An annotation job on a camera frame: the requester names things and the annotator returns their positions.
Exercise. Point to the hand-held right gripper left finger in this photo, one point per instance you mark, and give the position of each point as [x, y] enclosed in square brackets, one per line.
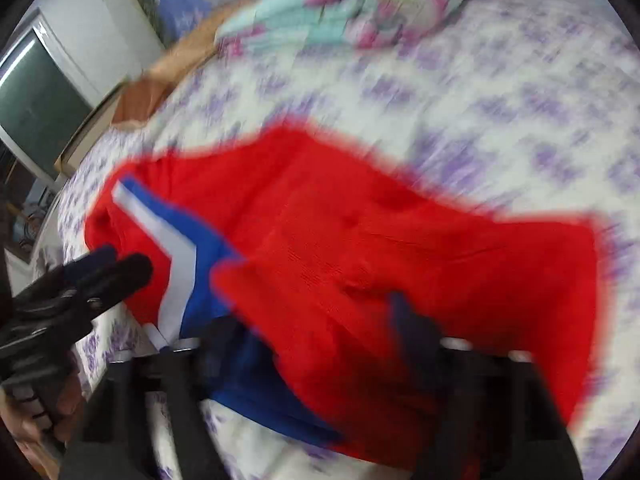
[220, 342]

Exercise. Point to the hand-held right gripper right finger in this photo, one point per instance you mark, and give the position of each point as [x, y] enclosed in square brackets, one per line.
[412, 330]

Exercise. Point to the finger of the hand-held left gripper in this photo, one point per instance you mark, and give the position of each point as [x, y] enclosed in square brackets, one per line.
[87, 266]
[125, 275]

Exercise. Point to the red shirt blue white stripe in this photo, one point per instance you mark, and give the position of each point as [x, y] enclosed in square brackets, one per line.
[350, 240]

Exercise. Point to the person's left hand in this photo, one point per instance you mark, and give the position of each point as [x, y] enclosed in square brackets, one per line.
[67, 400]

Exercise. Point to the brown pillow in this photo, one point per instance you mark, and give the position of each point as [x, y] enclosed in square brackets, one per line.
[170, 70]

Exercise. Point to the purple floral bed sheet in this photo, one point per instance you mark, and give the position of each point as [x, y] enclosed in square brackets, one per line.
[500, 110]

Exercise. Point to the green patterned cloth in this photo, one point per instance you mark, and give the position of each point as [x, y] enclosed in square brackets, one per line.
[147, 10]

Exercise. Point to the folded floral quilt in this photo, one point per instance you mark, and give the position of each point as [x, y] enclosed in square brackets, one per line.
[340, 10]

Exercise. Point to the window with white frame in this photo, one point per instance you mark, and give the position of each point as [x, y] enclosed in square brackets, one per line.
[40, 105]

